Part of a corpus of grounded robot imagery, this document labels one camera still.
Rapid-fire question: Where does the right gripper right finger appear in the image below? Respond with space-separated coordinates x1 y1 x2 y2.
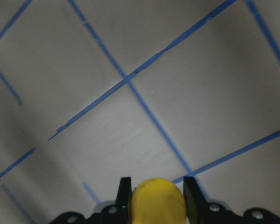
183 176 207 224

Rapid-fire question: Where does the yellow push button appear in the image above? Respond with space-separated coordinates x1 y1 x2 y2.
131 178 187 224

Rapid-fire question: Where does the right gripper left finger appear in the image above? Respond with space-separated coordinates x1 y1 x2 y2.
115 177 132 224

